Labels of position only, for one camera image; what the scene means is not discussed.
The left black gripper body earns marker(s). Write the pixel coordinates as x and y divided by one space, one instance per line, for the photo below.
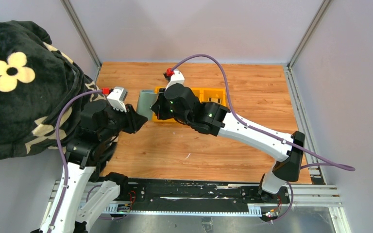
130 116

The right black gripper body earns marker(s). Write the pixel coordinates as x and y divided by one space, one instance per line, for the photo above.
158 106

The green card holder wallet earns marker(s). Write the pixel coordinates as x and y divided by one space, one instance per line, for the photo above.
146 99

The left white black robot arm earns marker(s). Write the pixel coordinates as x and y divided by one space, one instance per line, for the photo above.
89 149

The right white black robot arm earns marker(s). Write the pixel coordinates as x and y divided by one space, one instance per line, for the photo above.
286 149

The left yellow bin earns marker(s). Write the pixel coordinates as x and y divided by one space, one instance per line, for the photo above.
168 118

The yellow bin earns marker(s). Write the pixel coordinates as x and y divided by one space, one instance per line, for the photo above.
196 93
216 95
168 118

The middle yellow bin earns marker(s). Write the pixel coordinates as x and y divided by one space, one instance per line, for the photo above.
196 93

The right yellow bin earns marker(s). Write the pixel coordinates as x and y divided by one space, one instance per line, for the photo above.
216 95

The black floral blanket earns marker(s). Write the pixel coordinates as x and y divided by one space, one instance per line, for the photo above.
42 91

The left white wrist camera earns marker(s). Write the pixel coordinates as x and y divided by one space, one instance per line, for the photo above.
116 97

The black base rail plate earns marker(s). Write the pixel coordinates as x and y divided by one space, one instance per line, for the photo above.
182 196

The left aluminium frame post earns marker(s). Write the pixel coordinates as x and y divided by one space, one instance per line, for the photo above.
68 6

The aluminium frame post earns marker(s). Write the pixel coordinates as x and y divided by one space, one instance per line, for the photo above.
309 32
68 6

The right aluminium frame post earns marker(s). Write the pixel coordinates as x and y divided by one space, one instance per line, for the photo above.
309 32

